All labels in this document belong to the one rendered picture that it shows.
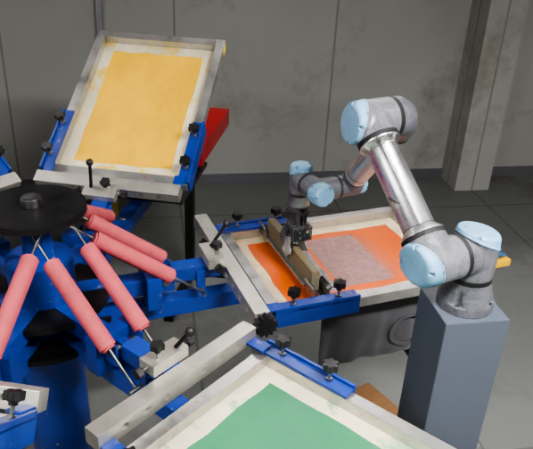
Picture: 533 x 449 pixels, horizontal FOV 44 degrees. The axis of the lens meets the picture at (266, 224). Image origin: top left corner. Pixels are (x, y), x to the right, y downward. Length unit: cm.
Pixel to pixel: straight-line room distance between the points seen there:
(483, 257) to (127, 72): 185
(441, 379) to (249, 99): 361
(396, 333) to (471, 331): 72
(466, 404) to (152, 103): 174
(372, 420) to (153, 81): 179
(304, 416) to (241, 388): 19
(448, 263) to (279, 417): 59
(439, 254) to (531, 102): 442
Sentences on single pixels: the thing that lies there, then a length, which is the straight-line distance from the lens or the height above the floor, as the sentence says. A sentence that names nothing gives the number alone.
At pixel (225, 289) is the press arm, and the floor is 92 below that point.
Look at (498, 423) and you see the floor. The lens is 338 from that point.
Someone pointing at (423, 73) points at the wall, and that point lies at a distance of 548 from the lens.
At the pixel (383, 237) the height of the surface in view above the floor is 96.
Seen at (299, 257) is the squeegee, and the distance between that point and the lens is 225.
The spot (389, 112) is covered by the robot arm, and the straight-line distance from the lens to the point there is 180.
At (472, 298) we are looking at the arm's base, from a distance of 180.
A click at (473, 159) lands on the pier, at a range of 559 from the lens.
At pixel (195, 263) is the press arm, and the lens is 223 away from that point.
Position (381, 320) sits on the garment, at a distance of 241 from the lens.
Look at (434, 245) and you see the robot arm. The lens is 166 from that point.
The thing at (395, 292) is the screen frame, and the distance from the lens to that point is 226.
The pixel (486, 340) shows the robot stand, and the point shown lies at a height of 114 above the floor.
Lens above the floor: 219
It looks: 28 degrees down
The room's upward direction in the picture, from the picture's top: 3 degrees clockwise
